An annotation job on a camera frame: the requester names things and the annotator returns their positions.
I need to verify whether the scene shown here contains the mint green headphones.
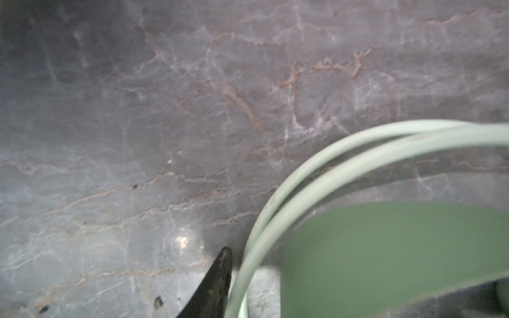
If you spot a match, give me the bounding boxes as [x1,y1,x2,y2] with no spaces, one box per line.
[225,120,508,317]

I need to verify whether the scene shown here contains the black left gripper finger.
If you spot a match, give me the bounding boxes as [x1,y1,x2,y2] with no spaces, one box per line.
[177,246,233,318]

